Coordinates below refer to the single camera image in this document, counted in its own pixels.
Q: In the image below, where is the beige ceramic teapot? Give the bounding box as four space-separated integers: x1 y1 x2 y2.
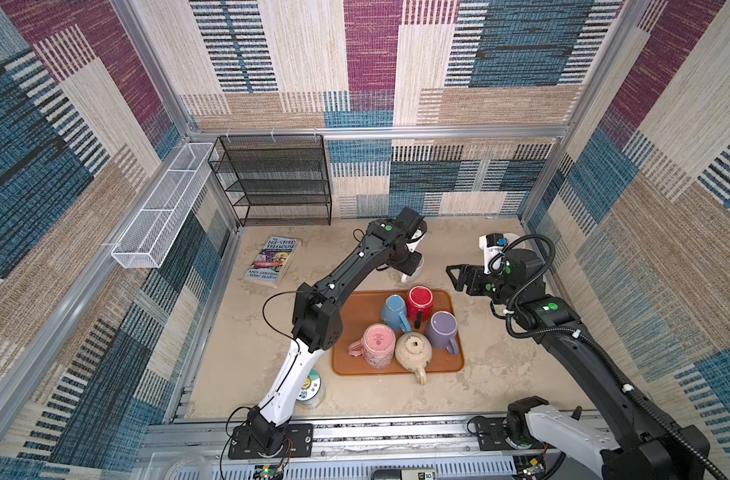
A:
394 331 433 386

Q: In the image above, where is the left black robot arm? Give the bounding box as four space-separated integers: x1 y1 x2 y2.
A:
244 207 428 455

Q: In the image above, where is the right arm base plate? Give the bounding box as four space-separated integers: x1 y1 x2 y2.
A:
467 415 543 452

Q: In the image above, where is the paperback book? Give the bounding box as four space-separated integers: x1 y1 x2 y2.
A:
244 236 301 288

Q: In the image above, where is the clear jar green lid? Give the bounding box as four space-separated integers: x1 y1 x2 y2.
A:
296 369 325 409

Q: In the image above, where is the red mug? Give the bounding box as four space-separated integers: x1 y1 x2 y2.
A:
406 285 434 330

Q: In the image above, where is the black corrugated cable conduit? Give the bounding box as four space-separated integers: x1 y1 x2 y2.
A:
487 233 729 480

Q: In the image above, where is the white wire mesh basket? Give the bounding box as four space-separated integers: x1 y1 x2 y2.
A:
111 143 214 269

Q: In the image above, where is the black wire shelf rack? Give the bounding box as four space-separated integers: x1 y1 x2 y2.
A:
210 134 332 227

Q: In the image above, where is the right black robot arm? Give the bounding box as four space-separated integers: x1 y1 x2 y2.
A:
446 247 724 479

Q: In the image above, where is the blue dotted mug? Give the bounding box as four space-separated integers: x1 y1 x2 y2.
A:
381 294 412 333

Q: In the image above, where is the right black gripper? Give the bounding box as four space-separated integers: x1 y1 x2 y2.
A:
445 265 520 308

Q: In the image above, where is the pink ghost mug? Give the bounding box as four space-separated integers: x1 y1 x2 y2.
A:
348 323 396 369

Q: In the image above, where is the purple mug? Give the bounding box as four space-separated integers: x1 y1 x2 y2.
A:
426 311 460 355

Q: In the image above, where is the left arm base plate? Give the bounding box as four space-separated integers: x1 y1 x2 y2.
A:
227 423 314 460

